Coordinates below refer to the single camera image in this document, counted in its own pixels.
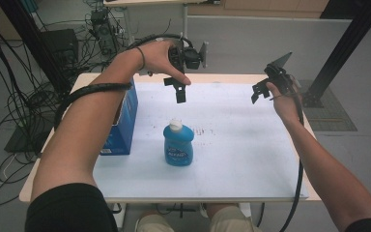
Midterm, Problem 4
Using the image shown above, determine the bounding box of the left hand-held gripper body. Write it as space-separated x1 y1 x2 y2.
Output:
168 41 210 75

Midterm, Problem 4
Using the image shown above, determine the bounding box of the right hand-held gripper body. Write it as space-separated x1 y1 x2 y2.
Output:
264 51 301 99

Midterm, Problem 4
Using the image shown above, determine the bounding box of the blue bottle with white cap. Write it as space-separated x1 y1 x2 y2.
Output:
162 118 195 167

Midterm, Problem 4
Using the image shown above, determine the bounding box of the blue cardboard box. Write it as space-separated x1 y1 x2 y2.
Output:
100 78 140 157

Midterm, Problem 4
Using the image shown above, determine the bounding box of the person's left hand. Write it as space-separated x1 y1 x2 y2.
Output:
136 40 192 87

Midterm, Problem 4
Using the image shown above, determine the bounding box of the person's right hand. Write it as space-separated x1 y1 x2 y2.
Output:
265 81 303 126

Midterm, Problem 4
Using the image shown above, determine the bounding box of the white table mat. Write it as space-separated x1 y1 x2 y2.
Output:
92 81 310 200

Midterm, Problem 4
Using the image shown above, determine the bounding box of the grey tiled floor mat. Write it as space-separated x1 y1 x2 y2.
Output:
297 79 358 132

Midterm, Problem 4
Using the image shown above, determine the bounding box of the background desk with white leg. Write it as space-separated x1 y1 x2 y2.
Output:
102 0 222 41

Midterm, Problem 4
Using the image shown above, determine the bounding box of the grey computer tower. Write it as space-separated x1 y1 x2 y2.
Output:
89 9 120 56

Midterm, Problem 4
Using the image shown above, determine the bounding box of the light wooden table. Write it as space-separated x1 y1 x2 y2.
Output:
18 72 323 204

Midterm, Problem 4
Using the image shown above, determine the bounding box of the black equipment box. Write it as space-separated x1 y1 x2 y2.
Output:
41 28 80 66

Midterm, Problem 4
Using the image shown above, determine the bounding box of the person's right leg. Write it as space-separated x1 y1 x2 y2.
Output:
205 203 263 232

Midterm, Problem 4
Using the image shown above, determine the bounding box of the person's leg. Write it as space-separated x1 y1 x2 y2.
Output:
134 210 182 232
205 203 263 232

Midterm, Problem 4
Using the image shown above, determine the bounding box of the person's left leg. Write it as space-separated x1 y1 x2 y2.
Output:
134 210 182 232

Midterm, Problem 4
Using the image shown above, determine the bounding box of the white table leg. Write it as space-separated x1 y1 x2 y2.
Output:
109 202 128 230

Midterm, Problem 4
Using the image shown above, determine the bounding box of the black floor mat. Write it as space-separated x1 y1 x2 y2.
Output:
4 123 58 155

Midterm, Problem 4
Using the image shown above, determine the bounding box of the person's black left sleeve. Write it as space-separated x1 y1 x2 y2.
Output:
24 182 120 232

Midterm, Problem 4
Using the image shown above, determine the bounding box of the person's black sleeve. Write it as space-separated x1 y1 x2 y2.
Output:
24 182 120 232
343 217 371 232

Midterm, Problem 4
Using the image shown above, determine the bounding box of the person's black right sleeve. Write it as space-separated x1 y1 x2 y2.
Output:
343 217 371 232

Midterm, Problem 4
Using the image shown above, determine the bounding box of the black hair tie wristband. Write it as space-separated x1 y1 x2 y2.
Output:
135 45 147 72

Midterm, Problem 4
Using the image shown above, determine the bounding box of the black metal frame post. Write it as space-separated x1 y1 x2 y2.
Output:
301 0 371 108
0 0 72 95

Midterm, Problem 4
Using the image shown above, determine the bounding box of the black spiral-wrapped cable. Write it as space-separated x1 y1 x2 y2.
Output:
53 33 195 131

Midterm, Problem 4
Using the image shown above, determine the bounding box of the thin black sleeved cable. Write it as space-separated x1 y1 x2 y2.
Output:
277 92 305 232

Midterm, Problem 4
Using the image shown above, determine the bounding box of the bundle of black floor cables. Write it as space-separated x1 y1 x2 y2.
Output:
0 0 133 209

